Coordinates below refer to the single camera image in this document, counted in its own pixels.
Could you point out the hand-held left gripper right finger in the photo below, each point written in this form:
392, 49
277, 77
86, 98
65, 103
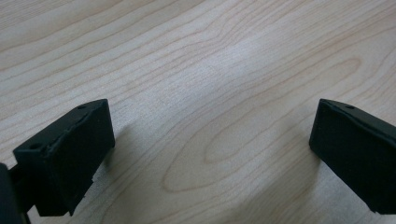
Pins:
358, 155

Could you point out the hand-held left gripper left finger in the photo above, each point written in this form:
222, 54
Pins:
67, 161

